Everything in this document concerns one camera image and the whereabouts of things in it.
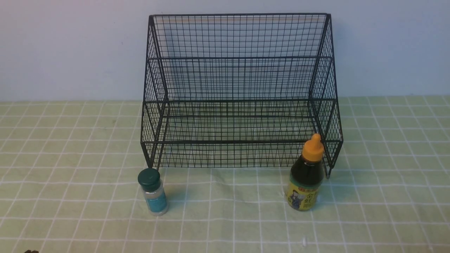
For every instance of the clear spice jar green lid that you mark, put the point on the clear spice jar green lid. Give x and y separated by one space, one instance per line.
151 185

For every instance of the dark sauce bottle orange cap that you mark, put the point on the dark sauce bottle orange cap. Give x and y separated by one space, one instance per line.
306 176

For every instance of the green checkered tablecloth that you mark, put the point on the green checkered tablecloth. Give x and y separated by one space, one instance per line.
69 185

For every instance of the black wire mesh shelf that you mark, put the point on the black wire mesh shelf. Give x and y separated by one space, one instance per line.
239 90

